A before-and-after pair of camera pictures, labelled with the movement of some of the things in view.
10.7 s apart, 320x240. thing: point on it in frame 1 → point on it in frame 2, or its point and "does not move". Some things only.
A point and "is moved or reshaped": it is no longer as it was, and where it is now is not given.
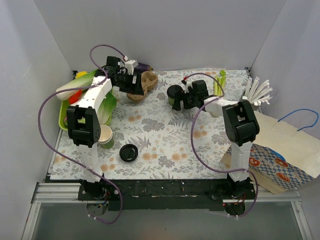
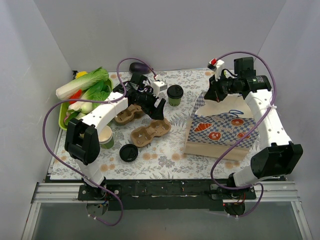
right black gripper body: [178, 99] → [216, 86]
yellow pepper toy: [81, 73] does not move
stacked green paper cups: [106, 139] does not move
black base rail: [165, 195] does not move
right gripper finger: [176, 105] → [213, 93]
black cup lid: [172, 89] does not move
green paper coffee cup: [171, 101] does not move
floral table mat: [178, 132] does not move
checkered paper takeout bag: [283, 156] → [215, 127]
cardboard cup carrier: [149, 81] is moved or reshaped
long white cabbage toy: [86, 80] does not move
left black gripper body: [136, 83] → [154, 106]
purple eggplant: [141, 67] does not move
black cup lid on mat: [128, 152] does not move
